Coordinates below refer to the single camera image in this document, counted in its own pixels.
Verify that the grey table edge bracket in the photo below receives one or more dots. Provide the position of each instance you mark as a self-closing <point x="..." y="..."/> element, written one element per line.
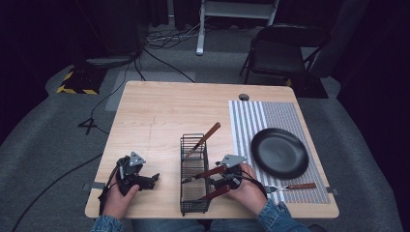
<point x="95" y="185"/>
<point x="332" y="191"/>

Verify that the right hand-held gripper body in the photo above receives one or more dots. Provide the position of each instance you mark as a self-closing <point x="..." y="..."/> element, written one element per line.
<point x="232" y="169"/>

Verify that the large black box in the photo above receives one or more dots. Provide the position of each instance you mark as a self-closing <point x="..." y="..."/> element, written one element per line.
<point x="112" y="29"/>

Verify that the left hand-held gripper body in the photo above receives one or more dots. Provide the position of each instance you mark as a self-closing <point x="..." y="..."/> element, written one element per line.
<point x="129" y="175"/>

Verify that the striped grey placemat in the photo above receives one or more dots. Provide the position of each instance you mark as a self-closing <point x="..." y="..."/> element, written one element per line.
<point x="283" y="112"/>

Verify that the person's right hand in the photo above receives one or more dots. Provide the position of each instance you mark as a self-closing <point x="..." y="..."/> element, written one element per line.
<point x="249" y="193"/>

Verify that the yellow-black striped floor base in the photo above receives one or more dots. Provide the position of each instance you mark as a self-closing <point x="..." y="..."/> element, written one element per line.
<point x="80" y="82"/>

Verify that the black folding chair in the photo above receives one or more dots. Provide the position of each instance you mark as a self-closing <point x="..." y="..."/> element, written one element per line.
<point x="277" y="58"/>

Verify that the white metal desk frame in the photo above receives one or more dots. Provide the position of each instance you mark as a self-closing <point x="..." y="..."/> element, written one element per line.
<point x="201" y="35"/>

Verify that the person's left hand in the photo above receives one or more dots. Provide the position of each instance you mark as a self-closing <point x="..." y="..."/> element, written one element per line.
<point x="116" y="204"/>

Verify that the black round plate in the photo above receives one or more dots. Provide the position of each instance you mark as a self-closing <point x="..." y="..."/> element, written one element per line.
<point x="279" y="153"/>

